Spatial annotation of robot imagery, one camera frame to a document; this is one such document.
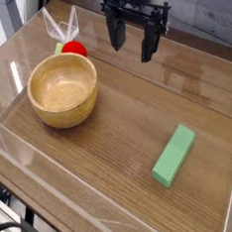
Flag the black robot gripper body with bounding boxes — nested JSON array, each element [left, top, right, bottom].
[[101, 0, 172, 24]]

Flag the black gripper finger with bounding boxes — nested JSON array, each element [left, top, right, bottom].
[[141, 20, 161, 62], [105, 9, 126, 52]]

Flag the red fruit with green stem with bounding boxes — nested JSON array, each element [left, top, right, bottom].
[[55, 41, 87, 57]]

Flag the wooden bowl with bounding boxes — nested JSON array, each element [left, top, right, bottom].
[[27, 53, 98, 129]]

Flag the green rectangular block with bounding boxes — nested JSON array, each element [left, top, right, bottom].
[[152, 125, 196, 188]]

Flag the grey post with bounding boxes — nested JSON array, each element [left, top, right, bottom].
[[0, 0, 24, 39]]

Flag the clear acrylic tray enclosure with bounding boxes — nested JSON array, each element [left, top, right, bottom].
[[0, 9, 232, 232]]

